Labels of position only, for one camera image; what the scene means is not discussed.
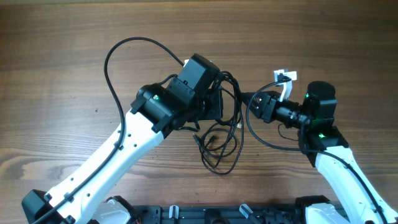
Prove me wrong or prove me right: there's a thin black USB cable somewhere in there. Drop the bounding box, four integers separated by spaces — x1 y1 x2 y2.
192 114 245 175

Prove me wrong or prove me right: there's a left camera cable black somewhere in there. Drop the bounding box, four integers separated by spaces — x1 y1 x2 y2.
33 37 184 224

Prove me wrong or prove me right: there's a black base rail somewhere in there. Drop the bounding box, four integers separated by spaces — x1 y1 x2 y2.
102 203 343 224

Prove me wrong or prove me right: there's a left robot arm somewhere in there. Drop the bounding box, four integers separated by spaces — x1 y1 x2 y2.
22 54 221 223

